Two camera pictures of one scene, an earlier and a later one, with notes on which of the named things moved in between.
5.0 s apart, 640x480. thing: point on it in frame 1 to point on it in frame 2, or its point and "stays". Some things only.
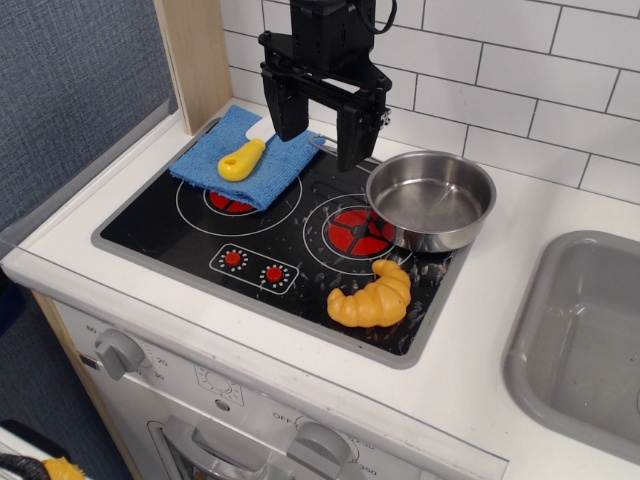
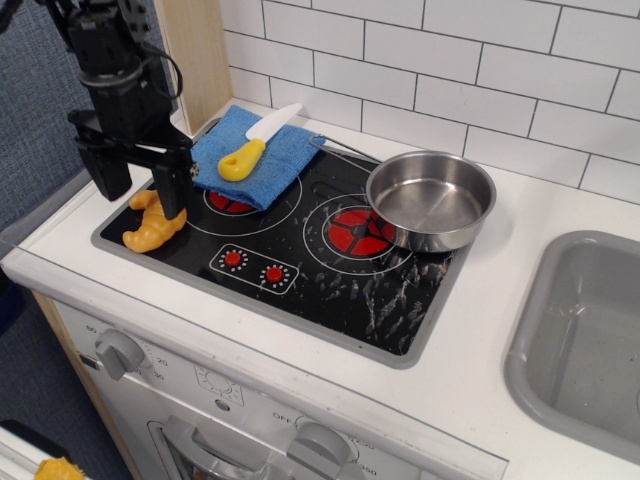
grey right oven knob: [319, 447] stays
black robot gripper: [330, 53] to [112, 43]
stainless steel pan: [431, 201] stays
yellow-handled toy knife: [238, 163] stays
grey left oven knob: [118, 352] stays
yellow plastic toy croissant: [383, 301] to [156, 228]
